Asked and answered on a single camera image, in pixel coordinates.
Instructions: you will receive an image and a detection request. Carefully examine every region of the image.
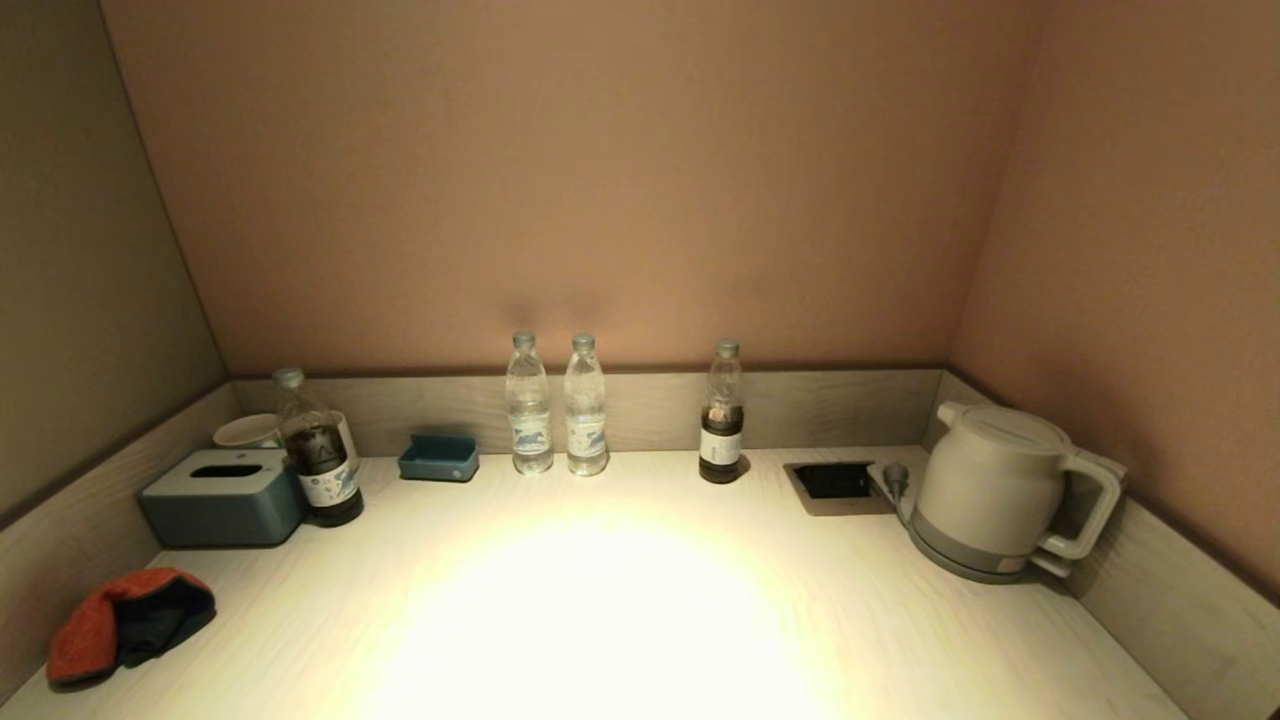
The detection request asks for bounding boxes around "orange microfibre cloth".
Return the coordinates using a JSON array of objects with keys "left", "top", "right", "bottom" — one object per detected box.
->
[{"left": 46, "top": 567, "right": 218, "bottom": 689}]

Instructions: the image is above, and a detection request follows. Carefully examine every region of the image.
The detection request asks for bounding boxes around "clear water bottle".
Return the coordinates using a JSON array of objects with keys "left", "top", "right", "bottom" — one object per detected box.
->
[
  {"left": 505, "top": 331, "right": 555, "bottom": 475},
  {"left": 564, "top": 333, "right": 611, "bottom": 477}
]

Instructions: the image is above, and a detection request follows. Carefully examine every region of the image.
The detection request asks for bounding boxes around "small dark drink bottle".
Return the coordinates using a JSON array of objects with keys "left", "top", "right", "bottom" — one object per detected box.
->
[{"left": 699, "top": 338, "right": 746, "bottom": 485}]

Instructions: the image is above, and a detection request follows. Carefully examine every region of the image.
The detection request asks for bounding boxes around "small blue tray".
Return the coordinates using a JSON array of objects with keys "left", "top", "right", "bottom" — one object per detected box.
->
[{"left": 398, "top": 432, "right": 480, "bottom": 483}]

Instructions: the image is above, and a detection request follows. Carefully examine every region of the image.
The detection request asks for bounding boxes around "recessed black socket box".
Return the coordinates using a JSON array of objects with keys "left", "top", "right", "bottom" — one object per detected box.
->
[{"left": 784, "top": 460, "right": 896, "bottom": 517}]

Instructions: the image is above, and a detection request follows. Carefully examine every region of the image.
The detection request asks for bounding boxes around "large dark drink bottle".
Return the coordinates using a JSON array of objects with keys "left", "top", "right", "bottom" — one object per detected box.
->
[{"left": 272, "top": 366, "right": 365, "bottom": 528}]

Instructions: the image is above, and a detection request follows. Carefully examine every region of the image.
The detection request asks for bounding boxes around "grey kettle base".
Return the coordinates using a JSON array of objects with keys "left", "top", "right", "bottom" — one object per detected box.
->
[{"left": 905, "top": 505, "right": 1051, "bottom": 585}]

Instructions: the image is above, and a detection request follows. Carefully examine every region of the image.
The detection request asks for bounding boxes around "white electric kettle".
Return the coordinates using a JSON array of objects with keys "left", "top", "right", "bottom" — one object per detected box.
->
[{"left": 915, "top": 401, "right": 1128, "bottom": 576}]

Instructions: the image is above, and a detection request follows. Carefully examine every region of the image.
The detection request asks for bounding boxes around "white ceramic cup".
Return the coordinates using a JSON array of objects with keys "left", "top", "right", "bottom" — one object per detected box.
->
[{"left": 212, "top": 413, "right": 283, "bottom": 450}]

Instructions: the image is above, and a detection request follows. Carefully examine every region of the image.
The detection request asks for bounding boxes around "blue tissue box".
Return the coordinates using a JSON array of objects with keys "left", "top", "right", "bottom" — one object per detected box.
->
[{"left": 138, "top": 448, "right": 306, "bottom": 548}]

